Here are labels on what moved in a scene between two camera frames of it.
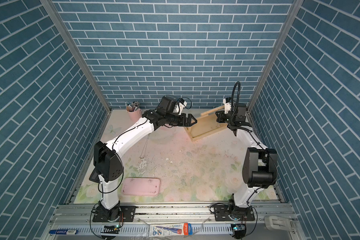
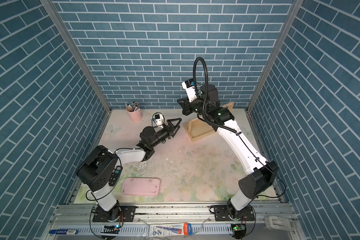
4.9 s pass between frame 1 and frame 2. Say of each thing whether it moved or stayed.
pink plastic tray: stayed
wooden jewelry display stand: stayed
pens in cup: stayed
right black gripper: moved
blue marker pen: stayed
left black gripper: moved
